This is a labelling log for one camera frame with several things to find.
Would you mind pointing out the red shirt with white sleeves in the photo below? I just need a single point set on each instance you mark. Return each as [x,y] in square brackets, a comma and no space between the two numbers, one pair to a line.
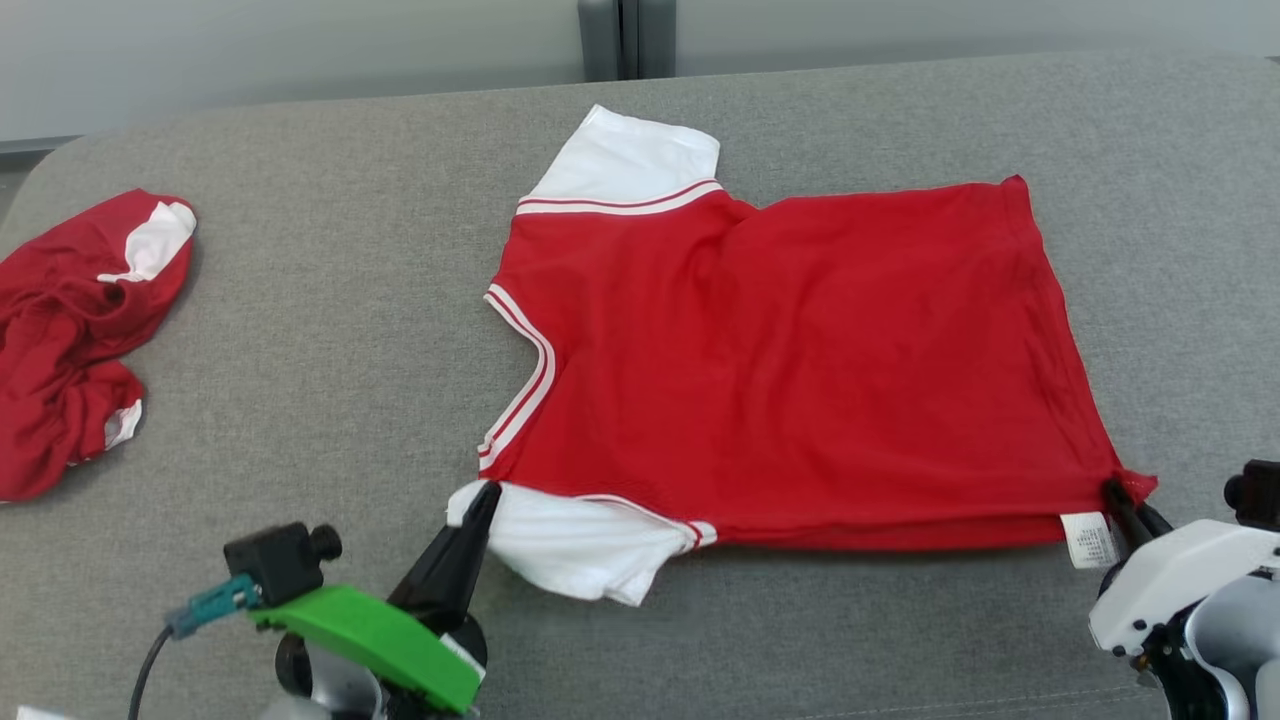
[800,370]

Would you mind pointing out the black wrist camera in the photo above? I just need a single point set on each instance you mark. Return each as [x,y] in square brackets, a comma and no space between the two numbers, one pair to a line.
[280,560]
[1258,495]

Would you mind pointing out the grey metal post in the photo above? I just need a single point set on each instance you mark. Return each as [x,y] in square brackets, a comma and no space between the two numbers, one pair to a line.
[625,35]

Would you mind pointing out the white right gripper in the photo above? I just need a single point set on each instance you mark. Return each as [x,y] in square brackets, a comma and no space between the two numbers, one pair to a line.
[1170,575]

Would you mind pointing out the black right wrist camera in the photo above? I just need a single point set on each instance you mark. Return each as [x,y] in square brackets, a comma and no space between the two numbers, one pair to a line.
[1258,495]

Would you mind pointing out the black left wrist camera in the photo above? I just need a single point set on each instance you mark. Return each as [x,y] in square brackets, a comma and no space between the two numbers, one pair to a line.
[280,560]

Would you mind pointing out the crumpled red and white garment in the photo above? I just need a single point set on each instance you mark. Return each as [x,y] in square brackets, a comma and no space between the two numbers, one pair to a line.
[60,340]

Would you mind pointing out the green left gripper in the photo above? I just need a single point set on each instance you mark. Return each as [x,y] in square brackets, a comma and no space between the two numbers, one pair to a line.
[380,640]

